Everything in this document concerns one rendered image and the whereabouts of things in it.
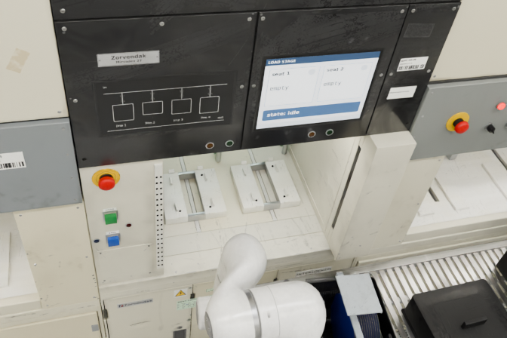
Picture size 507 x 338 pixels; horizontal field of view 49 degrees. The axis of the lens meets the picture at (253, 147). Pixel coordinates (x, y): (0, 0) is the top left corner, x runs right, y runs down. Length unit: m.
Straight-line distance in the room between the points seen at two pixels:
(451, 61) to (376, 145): 0.28
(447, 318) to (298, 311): 0.94
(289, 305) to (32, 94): 0.66
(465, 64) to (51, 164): 1.05
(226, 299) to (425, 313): 0.99
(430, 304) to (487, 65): 0.79
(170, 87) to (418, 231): 1.16
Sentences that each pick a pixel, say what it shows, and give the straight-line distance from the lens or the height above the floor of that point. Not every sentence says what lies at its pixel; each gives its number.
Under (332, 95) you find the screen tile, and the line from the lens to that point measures 1.38.
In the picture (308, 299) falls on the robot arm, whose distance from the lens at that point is 1.07.
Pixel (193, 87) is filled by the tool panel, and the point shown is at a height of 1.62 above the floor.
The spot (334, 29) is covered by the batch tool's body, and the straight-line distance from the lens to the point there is 1.26.
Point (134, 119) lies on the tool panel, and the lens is 1.28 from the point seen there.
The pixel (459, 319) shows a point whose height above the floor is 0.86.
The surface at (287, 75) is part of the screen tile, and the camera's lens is 1.29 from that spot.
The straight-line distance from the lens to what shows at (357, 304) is 1.58.
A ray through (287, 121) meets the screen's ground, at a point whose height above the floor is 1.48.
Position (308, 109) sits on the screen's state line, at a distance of 1.39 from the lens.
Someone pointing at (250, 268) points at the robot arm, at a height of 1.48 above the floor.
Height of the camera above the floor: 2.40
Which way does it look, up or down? 44 degrees down
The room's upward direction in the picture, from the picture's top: 9 degrees clockwise
